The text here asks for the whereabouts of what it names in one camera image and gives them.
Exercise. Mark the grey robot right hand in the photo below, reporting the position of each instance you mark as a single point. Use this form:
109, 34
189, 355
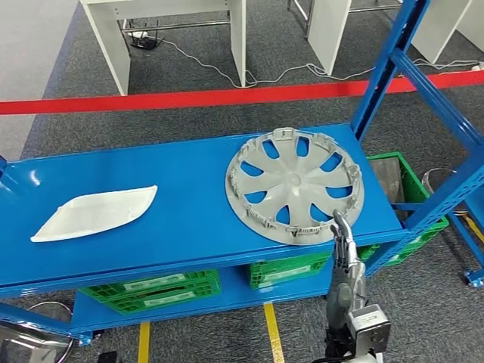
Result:
346, 295

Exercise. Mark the grey plastic wheel hubcap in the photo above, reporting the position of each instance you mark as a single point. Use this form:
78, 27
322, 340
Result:
294, 180

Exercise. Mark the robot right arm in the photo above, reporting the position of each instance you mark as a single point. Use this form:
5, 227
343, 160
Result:
336, 350

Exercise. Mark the white plastic trim part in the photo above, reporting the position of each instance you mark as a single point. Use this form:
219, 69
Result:
94, 215

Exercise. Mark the green plastic crate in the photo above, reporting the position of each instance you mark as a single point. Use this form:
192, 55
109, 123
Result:
257, 278
204, 277
124, 306
410, 185
397, 258

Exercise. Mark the yellow floor tape marking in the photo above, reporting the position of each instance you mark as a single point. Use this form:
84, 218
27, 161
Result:
474, 228

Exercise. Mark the white table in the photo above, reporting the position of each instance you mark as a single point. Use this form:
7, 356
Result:
328, 30
109, 45
435, 25

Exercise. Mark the white power strip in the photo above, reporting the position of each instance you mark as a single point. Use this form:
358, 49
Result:
478, 66
138, 35

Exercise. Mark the red barrier belt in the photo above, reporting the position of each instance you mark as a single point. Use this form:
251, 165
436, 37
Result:
151, 100

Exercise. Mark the black router device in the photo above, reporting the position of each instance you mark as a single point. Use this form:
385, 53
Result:
147, 43

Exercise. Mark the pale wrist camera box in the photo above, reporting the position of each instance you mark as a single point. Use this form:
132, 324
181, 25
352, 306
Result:
371, 328

